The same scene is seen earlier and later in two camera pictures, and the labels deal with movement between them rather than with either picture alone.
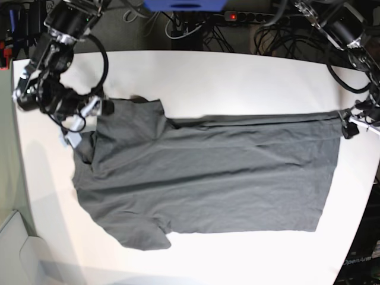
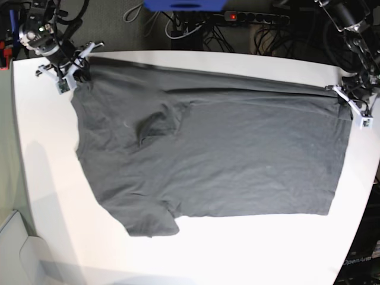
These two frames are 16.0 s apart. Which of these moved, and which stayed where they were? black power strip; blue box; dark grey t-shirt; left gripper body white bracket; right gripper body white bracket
Moved: right gripper body white bracket; dark grey t-shirt; left gripper body white bracket
Stayed: black power strip; blue box
